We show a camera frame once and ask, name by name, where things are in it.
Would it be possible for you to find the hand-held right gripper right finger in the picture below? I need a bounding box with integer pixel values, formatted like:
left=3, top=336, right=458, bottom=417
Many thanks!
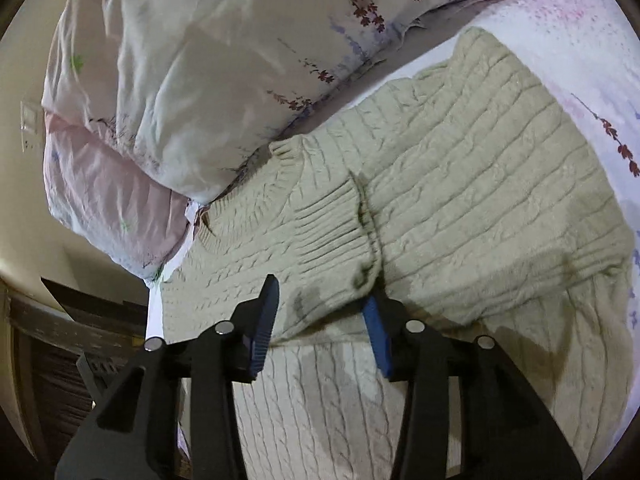
left=362, top=292, right=583, bottom=480

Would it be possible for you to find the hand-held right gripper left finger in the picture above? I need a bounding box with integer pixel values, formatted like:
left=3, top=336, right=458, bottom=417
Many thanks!
left=54, top=274, right=280, bottom=480

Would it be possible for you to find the beige cable-knit sweater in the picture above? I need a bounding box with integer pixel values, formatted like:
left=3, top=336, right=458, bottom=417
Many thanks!
left=161, top=26, right=637, bottom=480

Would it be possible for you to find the black power strip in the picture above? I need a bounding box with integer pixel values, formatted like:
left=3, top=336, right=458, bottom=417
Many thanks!
left=76, top=353, right=121, bottom=401

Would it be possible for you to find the dark wooden bedside cabinet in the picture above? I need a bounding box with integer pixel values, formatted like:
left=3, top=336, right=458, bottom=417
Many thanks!
left=5, top=276, right=151, bottom=466

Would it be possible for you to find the floral white duvet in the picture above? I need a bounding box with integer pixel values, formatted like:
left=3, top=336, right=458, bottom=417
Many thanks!
left=41, top=0, right=526, bottom=281

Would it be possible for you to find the floral bed sheet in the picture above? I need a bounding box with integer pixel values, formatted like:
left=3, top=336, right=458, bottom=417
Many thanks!
left=145, top=0, right=640, bottom=480

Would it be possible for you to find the white wall switch plate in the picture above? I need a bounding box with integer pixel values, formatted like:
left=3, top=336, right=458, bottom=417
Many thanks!
left=20, top=101, right=45, bottom=152

